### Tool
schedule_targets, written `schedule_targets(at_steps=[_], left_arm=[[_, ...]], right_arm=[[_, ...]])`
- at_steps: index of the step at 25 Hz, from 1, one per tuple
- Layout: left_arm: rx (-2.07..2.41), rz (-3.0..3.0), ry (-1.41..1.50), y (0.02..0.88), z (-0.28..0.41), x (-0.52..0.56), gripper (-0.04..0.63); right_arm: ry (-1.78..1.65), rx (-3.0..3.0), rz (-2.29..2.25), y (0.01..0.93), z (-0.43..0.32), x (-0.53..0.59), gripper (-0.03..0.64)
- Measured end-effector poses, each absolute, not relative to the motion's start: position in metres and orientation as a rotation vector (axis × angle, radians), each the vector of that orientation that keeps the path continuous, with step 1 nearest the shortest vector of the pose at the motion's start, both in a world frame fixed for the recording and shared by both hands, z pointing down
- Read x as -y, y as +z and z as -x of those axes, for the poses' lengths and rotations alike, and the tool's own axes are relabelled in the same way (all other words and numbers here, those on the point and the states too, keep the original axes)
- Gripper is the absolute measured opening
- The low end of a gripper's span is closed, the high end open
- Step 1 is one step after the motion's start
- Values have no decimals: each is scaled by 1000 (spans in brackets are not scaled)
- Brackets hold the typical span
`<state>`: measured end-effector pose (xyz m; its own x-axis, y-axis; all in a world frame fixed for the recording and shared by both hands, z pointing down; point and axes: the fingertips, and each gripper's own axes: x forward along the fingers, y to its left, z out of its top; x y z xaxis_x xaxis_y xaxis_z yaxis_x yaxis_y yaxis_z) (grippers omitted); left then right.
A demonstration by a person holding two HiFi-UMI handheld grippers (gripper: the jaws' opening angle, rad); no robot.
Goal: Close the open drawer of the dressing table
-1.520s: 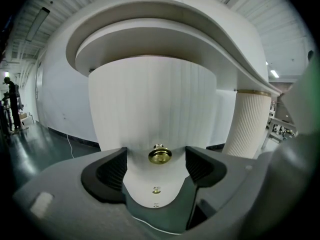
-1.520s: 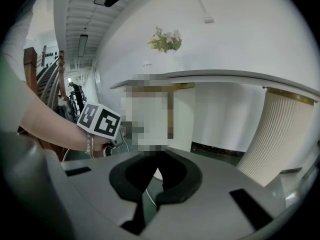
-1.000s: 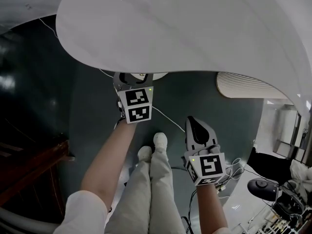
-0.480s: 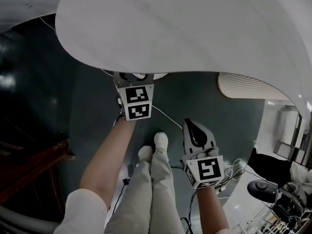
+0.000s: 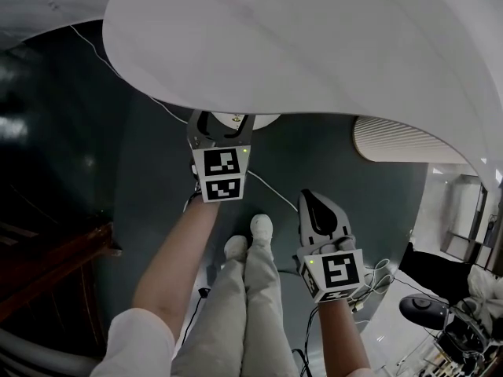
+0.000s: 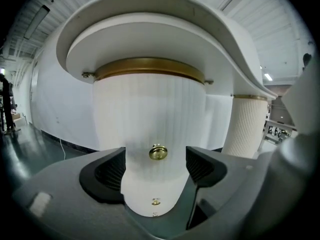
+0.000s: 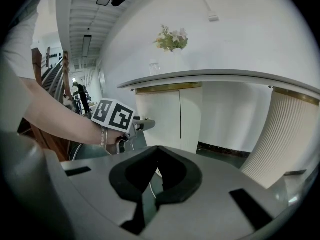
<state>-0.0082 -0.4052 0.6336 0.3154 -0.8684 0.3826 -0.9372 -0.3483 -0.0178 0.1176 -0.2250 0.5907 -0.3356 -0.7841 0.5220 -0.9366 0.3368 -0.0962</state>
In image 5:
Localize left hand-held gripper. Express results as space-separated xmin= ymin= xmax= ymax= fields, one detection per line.
xmin=186 ymin=110 xmax=257 ymax=204

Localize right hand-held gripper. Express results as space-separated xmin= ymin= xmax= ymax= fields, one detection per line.
xmin=293 ymin=189 xmax=375 ymax=304

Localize large white wooden drawer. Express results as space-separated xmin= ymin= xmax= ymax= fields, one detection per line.
xmin=210 ymin=112 xmax=282 ymax=132

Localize white curved desk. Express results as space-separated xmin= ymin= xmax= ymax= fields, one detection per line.
xmin=101 ymin=0 xmax=503 ymax=208

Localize person's right forearm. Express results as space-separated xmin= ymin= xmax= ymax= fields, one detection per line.
xmin=317 ymin=300 xmax=371 ymax=373

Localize person's left forearm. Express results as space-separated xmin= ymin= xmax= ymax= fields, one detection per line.
xmin=132 ymin=201 xmax=222 ymax=330

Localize white sneaker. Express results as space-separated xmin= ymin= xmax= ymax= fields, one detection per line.
xmin=250 ymin=214 xmax=274 ymax=251
xmin=223 ymin=234 xmax=249 ymax=263

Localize dark green floor mat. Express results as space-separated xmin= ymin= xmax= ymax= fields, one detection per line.
xmin=0 ymin=20 xmax=430 ymax=377

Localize light grey trousers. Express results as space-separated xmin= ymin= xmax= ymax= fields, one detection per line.
xmin=170 ymin=240 xmax=300 ymax=377

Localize black office chair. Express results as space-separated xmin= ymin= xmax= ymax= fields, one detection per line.
xmin=398 ymin=240 xmax=503 ymax=331

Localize black rounded device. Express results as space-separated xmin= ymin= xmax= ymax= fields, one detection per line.
xmin=398 ymin=294 xmax=452 ymax=330

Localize dark brown wooden cabinet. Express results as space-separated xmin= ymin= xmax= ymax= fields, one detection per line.
xmin=0 ymin=221 xmax=123 ymax=359

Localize white printed shirt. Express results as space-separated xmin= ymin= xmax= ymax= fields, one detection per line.
xmin=89 ymin=307 xmax=375 ymax=377

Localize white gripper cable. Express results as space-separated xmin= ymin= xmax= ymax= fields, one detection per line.
xmin=351 ymin=258 xmax=395 ymax=314

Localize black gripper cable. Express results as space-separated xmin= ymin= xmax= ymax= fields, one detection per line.
xmin=291 ymin=307 xmax=320 ymax=377

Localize white floor cable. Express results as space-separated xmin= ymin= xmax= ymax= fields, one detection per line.
xmin=69 ymin=24 xmax=300 ymax=214

